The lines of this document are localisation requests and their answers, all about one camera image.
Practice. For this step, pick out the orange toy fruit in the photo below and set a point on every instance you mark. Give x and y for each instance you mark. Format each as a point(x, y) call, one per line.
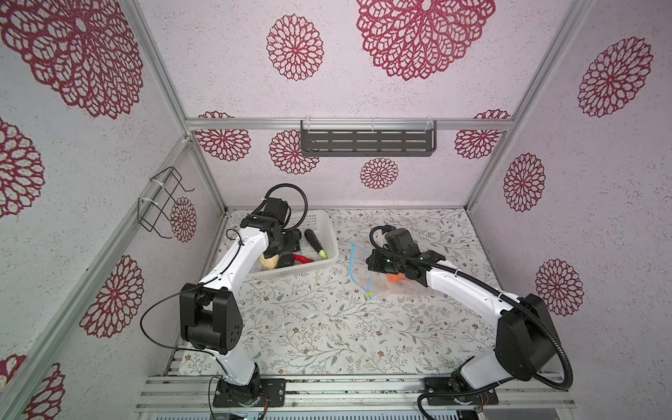
point(396, 278)

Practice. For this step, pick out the dark oval toy avocado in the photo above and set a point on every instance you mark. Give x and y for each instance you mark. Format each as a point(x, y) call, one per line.
point(284, 261)

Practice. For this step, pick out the red toy chili pepper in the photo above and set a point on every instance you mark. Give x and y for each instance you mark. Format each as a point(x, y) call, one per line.
point(303, 260)

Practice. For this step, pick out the white perforated plastic basket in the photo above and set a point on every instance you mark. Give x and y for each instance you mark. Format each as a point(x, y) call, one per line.
point(319, 222)

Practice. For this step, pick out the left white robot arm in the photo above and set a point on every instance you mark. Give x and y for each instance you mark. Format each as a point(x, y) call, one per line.
point(210, 318)

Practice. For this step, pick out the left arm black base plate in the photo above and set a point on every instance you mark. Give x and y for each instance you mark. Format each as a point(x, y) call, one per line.
point(259, 393)

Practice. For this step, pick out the black wire wall rack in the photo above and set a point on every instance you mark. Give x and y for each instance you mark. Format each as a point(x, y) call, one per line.
point(153, 209)

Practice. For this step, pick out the clear zip top bag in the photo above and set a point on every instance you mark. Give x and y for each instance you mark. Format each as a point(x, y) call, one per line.
point(374, 285)

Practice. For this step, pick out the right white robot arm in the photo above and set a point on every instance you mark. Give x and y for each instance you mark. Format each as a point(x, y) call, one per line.
point(525, 339)

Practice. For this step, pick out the dark eggplant toy green tip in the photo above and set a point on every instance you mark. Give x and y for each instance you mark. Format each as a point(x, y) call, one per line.
point(315, 243)

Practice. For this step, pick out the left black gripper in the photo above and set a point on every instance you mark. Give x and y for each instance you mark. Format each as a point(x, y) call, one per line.
point(292, 244)

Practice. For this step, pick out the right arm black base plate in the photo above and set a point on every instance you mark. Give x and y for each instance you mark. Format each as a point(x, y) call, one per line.
point(437, 388)

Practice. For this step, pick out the grey slotted wall shelf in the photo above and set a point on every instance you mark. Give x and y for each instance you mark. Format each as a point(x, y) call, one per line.
point(371, 142)

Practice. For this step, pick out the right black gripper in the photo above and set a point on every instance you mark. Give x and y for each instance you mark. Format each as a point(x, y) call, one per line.
point(374, 262)

